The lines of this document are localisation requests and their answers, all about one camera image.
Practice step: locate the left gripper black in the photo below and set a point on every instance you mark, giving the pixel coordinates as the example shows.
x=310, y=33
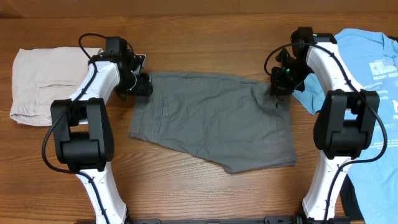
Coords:
x=143, y=87

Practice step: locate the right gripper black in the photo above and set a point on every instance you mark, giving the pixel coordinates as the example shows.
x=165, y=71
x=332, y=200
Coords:
x=279, y=88

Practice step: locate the grey shorts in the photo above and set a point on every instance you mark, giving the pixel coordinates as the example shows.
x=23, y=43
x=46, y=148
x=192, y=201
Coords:
x=225, y=119

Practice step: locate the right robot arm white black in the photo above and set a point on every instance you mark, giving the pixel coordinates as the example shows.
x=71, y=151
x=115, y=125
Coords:
x=345, y=123

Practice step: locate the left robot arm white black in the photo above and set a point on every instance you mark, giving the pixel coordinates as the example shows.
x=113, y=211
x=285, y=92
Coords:
x=80, y=140

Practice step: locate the light blue printed t-shirt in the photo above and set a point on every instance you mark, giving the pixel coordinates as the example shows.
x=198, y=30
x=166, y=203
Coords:
x=371, y=58

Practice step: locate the folded beige shorts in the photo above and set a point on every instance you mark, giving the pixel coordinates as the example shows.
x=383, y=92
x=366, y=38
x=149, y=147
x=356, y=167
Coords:
x=40, y=76

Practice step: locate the black garment under t-shirt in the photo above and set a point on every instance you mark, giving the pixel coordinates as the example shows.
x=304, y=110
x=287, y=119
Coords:
x=350, y=203

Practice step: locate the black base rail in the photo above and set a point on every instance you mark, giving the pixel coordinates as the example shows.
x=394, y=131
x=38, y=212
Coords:
x=214, y=221

